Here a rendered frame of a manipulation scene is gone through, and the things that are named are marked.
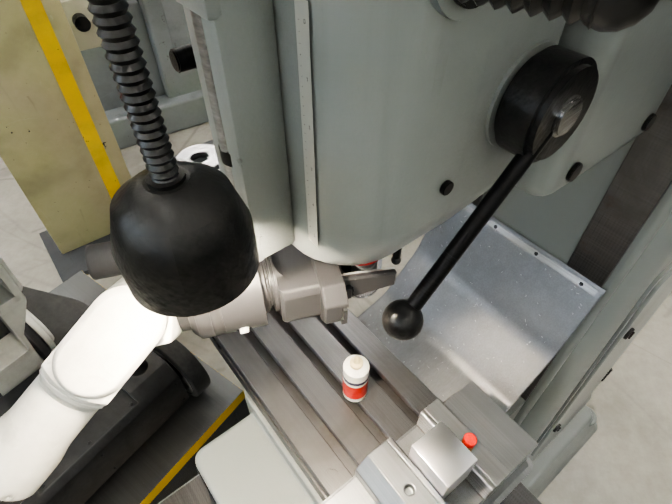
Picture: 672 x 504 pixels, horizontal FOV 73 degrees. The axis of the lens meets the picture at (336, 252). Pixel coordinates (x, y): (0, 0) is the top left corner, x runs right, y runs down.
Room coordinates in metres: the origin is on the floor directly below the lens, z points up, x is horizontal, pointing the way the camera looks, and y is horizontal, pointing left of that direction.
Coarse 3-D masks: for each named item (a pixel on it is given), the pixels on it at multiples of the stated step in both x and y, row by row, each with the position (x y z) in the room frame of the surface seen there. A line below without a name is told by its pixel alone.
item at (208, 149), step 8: (200, 144) 0.77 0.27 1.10; (208, 144) 0.77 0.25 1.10; (184, 152) 0.75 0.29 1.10; (192, 152) 0.75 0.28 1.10; (200, 152) 0.75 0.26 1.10; (208, 152) 0.75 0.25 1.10; (184, 160) 0.72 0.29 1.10; (192, 160) 0.73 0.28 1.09; (200, 160) 0.74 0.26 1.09; (208, 160) 0.72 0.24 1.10; (216, 160) 0.72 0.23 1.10; (216, 168) 0.70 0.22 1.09
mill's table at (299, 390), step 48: (240, 336) 0.46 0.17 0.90; (288, 336) 0.46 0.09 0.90; (336, 336) 0.47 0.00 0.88; (288, 384) 0.38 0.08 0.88; (336, 384) 0.38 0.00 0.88; (384, 384) 0.38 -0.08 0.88; (288, 432) 0.28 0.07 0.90; (336, 432) 0.28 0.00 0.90; (384, 432) 0.28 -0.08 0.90; (336, 480) 0.21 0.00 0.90
